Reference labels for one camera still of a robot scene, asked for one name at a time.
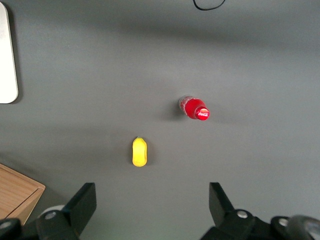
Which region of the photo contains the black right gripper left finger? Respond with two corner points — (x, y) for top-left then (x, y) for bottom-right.
(36, 182), (98, 240)

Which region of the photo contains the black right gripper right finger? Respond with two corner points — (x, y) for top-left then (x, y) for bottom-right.
(199, 182), (271, 240)

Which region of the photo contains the pale pink plastic tray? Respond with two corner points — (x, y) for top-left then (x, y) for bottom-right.
(0, 1), (19, 105)

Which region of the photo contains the oak wooden drawer cabinet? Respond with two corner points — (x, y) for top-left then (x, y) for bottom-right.
(0, 163), (47, 226)

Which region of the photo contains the yellow lemon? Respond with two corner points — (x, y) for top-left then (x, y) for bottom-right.
(131, 136), (149, 167)

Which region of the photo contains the red cola bottle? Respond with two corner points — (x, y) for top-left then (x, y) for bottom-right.
(178, 95), (211, 122)

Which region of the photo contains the thin black looped cable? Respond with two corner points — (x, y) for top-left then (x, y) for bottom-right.
(192, 0), (226, 12)

